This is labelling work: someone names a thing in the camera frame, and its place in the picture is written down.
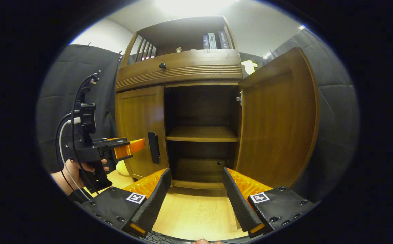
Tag wooden cabinet inner shelf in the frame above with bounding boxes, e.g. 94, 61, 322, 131
166, 126, 238, 143

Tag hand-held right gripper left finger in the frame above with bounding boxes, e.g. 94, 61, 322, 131
81, 168, 172, 238

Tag dark spine book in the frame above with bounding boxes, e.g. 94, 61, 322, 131
218, 31, 230, 50

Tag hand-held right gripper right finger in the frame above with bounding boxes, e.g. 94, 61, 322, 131
222, 167, 319, 238

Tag brown wooden shoe cabinet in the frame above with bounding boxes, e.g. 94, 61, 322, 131
114, 16, 244, 189

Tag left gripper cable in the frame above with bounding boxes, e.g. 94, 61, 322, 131
56, 73, 98, 200

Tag wooden cabinet door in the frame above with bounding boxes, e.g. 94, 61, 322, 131
234, 46, 320, 189
115, 85, 170, 180

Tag wooden cabinet drawer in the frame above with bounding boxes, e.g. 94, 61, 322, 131
115, 50, 243, 93

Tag pale yellow plush toy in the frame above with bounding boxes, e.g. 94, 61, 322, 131
116, 160, 131, 176

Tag large ceiling light panel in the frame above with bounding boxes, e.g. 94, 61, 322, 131
154, 0, 241, 17

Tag tangled black cables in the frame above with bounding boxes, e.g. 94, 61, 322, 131
142, 231, 190, 244

